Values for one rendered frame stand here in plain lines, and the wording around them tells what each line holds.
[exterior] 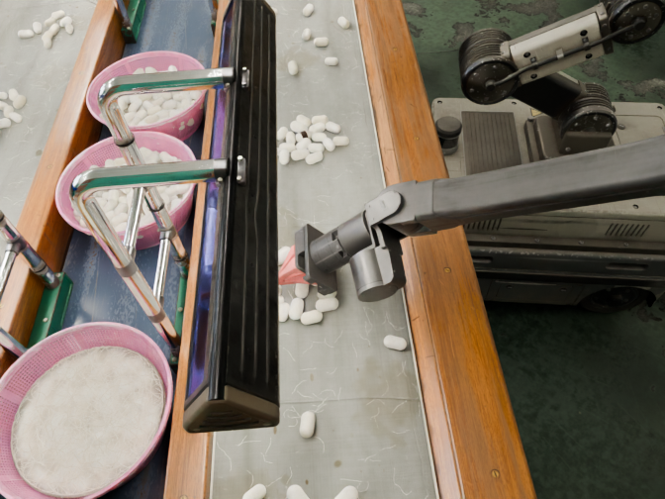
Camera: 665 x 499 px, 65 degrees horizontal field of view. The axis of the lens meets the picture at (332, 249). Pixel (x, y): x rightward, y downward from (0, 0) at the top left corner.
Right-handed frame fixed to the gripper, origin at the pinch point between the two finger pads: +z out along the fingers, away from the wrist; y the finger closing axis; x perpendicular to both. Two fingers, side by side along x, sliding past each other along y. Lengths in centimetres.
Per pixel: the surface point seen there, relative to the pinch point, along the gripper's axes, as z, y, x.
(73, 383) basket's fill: 26.4, 14.2, -18.1
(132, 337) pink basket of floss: 18.8, 8.0, -14.1
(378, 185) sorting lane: -13.3, -21.1, 13.2
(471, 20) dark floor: -21, -195, 114
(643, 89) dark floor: -68, -133, 152
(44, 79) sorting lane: 45, -63, -34
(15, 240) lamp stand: 25.5, -5.1, -32.4
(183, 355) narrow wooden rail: 11.2, 12.4, -9.5
